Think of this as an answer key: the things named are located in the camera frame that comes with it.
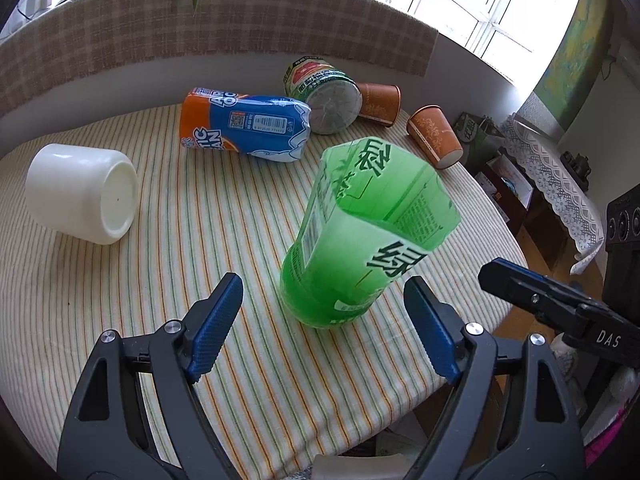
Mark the black speaker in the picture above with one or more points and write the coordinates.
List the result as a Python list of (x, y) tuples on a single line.
[(622, 240)]

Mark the brown paper cup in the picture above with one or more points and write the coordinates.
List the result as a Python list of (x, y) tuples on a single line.
[(432, 132), (377, 102)]

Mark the green plastic bottle cup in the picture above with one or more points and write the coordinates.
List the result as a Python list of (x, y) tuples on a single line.
[(340, 255)]

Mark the white lace cloth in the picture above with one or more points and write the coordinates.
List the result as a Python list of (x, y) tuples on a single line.
[(550, 170)]

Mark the white shoe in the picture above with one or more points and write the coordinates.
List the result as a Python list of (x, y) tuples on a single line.
[(567, 365)]

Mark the orange and blue bottle cup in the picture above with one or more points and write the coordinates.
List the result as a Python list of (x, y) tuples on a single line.
[(235, 125)]

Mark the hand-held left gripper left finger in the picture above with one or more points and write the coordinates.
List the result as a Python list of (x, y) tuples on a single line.
[(215, 332)]

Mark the wall poster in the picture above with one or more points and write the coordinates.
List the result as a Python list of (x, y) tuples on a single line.
[(575, 50)]

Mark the beige checkered cloth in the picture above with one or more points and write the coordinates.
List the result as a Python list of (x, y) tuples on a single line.
[(150, 30)]

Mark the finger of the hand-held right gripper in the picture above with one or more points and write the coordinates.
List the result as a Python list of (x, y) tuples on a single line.
[(530, 292)]

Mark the white plastic cup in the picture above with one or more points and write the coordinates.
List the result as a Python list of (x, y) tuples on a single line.
[(75, 185)]

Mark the green cardboard box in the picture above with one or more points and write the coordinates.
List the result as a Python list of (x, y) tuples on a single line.
[(475, 135)]

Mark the green red label bottle cup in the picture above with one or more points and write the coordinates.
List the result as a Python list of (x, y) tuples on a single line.
[(325, 95)]

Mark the small dark ornament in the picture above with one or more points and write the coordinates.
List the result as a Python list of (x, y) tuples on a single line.
[(575, 167)]

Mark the dark wooden cabinet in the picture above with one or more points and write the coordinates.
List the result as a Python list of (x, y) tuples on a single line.
[(520, 210)]

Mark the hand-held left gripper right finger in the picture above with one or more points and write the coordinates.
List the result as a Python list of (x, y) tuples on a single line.
[(434, 332)]

